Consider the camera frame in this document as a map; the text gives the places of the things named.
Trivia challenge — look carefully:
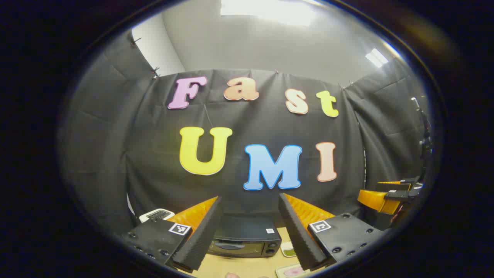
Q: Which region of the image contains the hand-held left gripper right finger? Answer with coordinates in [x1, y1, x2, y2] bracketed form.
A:
[278, 193, 387, 271]

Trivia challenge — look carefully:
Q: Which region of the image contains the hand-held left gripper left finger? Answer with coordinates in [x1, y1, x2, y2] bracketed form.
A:
[121, 196, 224, 271]

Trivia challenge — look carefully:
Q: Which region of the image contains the black electric oven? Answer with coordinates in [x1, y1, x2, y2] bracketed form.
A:
[208, 214, 283, 258]

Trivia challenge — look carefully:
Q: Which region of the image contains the cream food plate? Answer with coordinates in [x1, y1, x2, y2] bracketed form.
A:
[275, 263, 311, 278]

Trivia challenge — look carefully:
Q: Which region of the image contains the white divided bean tray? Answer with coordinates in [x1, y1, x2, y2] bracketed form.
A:
[280, 241, 297, 258]

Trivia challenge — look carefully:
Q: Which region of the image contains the white toaster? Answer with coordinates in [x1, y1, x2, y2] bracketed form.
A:
[139, 208, 175, 224]

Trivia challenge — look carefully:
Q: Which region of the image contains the dark metal stand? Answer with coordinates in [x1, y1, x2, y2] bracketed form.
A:
[410, 97, 433, 182]

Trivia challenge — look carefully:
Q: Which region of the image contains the ceiling light panel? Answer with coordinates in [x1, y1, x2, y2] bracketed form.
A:
[220, 0, 318, 27]
[365, 48, 389, 68]

